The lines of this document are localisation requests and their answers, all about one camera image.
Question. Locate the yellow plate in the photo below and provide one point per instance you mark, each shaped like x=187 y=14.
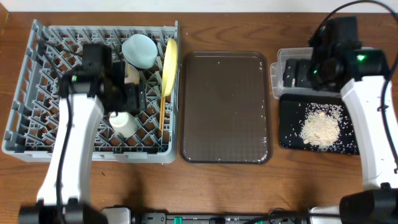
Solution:
x=169 y=67

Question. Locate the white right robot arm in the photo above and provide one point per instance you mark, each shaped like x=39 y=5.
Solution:
x=375 y=125

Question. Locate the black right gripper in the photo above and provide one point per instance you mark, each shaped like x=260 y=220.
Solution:
x=301 y=66

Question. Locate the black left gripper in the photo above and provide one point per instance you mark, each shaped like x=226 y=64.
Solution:
x=133 y=98

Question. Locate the grey plastic dish rack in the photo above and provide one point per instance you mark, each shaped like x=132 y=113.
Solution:
x=54 y=50

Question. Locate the light blue bowl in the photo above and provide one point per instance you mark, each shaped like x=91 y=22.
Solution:
x=140 y=51

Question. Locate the pink bowl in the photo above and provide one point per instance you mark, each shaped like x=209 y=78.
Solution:
x=131 y=74

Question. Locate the black equipment rail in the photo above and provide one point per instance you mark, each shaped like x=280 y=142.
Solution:
x=199 y=217

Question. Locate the dark brown serving tray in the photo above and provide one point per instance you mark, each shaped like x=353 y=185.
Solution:
x=226 y=109

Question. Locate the wooden chopstick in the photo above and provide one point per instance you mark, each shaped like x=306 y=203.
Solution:
x=160 y=113
x=163 y=115

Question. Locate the clear plastic waste bin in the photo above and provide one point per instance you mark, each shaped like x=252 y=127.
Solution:
x=277 y=70

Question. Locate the white cup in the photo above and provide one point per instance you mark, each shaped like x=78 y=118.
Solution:
x=123 y=123

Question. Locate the rice food scraps pile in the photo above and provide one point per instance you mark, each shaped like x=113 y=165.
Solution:
x=320 y=129

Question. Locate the black waste tray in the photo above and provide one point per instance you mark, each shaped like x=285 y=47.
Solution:
x=292 y=124

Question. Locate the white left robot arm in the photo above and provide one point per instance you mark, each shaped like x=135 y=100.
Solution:
x=86 y=95

